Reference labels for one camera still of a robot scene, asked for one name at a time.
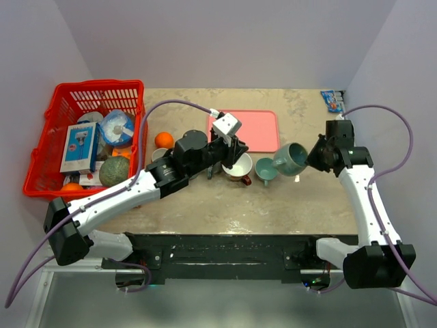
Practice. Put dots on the round tin can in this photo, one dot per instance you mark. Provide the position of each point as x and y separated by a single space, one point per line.
90 117

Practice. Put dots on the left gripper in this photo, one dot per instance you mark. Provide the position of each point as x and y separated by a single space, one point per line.
233 149

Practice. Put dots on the green melon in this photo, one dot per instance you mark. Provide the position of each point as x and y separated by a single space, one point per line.
114 171

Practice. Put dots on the teal mug back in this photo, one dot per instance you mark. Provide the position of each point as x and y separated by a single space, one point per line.
290 160

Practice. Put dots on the orange fruit in basket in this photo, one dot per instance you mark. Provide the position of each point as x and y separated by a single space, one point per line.
72 187

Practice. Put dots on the blue product box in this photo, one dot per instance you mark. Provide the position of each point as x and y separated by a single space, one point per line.
80 149

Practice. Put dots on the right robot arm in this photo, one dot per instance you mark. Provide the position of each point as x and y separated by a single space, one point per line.
380 257

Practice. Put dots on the grey-blue mug front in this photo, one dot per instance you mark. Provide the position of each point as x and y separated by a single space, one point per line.
213 170

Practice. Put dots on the red plastic basket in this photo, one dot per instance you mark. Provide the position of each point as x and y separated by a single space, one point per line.
68 103

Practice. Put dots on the blue white plastic bag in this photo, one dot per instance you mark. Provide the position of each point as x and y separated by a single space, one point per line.
117 128

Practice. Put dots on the white speckled mug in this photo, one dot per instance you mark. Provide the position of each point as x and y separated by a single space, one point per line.
158 153

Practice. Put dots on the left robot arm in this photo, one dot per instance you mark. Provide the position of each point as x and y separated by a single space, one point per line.
72 227

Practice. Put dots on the blue snack packet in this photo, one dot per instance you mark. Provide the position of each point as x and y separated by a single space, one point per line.
331 102

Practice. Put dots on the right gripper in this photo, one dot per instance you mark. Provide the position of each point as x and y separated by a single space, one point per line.
313 160

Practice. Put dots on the dark red mug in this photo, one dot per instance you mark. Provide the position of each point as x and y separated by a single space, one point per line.
240 170

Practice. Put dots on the small teal mug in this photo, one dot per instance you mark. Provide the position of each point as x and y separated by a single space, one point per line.
265 171

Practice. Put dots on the pink tray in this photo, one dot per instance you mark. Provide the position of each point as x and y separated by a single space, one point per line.
259 130

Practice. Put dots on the orange fruit on table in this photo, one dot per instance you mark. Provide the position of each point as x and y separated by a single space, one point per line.
164 140

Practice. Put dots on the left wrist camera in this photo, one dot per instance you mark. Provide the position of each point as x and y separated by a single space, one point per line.
225 125

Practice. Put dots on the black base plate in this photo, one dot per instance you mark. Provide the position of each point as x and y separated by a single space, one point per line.
217 256

